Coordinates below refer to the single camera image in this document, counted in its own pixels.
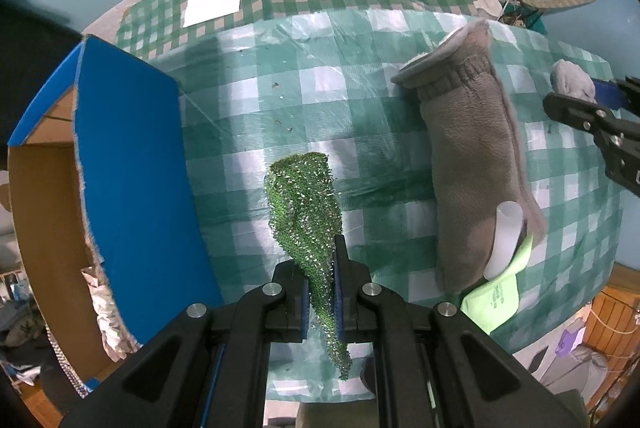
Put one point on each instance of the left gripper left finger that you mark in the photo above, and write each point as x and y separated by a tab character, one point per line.
286	317

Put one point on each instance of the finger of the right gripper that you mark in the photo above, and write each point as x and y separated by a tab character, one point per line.
578	114
618	93

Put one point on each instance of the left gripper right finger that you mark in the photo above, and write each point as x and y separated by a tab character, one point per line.
355	323

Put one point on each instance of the grey sock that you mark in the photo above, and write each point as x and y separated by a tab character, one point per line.
568	79

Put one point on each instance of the grey plush mitten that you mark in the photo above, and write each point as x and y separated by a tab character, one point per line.
478	159

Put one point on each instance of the green glitter cloth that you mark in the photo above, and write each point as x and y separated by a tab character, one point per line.
305	219

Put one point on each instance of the lime green cloth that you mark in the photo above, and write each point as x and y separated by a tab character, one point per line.
492	304

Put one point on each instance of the white round cup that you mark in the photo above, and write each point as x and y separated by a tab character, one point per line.
493	8

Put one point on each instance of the crumpled silver paper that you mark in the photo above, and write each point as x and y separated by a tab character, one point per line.
117	342

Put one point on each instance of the blue cardboard box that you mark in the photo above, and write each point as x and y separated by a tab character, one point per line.
97	178

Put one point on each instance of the green checked tablecloth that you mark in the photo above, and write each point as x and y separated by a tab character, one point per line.
323	82

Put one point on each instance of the white paper sheet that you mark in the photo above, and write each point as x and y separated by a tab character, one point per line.
199	11

